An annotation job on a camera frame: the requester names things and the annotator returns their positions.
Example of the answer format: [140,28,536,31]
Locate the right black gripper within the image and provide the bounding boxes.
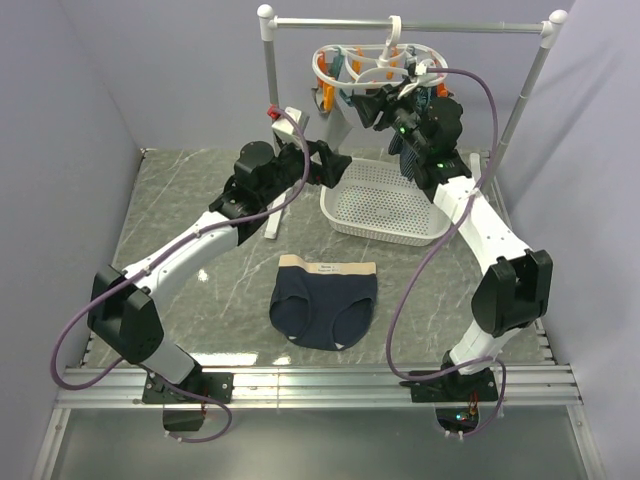
[350,79,431,158]

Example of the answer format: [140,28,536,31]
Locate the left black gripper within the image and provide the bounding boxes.
[261,135,352,206]

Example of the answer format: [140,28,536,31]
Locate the white round clip hanger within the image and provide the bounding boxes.
[312,15,450,104]

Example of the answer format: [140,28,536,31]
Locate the navy blue underwear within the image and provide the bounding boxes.
[269,254,378,351]

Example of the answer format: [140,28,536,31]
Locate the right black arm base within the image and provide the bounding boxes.
[402,368,506,438]

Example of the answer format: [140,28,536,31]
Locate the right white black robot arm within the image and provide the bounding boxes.
[351,85,553,400]

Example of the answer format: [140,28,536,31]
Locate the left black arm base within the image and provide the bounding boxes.
[142,368,234,443]

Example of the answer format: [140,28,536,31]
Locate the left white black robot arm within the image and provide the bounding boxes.
[87,141,352,402]

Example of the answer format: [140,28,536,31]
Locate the grey hanging underwear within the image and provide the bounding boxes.
[311,87,353,152]

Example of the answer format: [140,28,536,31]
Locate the striped hanging underwear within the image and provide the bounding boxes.
[387,89,434,182]

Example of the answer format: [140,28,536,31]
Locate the white perforated laundry basket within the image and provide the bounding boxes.
[320,158,451,247]

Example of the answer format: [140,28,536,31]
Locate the white metal clothes rack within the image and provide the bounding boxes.
[256,4,570,240]

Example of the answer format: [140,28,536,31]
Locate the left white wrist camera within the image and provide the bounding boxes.
[267,105,309,148]

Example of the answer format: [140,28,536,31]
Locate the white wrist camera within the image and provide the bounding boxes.
[267,105,309,148]
[398,58,443,98]

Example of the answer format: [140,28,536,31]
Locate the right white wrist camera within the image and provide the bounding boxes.
[398,58,443,98]

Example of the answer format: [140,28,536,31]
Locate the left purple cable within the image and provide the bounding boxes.
[49,107,310,444]

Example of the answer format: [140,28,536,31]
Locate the purple cable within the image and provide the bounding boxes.
[384,67,507,438]
[49,107,310,444]

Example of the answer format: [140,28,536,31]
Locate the aluminium mounting rail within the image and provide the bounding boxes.
[54,364,582,409]

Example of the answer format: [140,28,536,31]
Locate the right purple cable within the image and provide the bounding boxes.
[384,67,507,438]

